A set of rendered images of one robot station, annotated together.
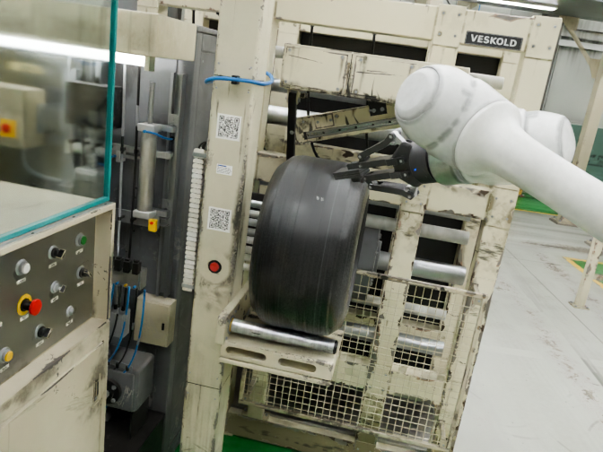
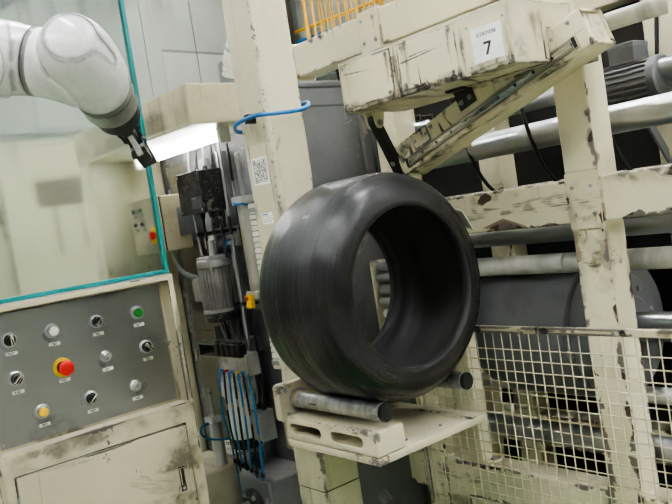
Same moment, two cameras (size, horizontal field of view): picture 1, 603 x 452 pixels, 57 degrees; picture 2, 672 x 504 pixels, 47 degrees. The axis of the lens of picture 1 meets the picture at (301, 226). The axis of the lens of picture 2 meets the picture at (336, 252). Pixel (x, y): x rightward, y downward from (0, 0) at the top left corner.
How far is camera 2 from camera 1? 1.37 m
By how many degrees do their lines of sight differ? 44
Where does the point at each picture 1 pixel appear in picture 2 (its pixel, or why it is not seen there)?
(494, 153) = not seen: outside the picture
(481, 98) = not seen: outside the picture
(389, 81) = (432, 57)
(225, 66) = (244, 109)
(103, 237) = (169, 310)
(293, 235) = (277, 264)
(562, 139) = (45, 35)
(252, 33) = (252, 66)
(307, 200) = (295, 222)
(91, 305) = (174, 385)
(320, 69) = (370, 77)
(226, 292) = not seen: hidden behind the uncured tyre
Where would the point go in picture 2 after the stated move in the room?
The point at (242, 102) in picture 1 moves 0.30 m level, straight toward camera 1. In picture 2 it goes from (263, 140) to (182, 142)
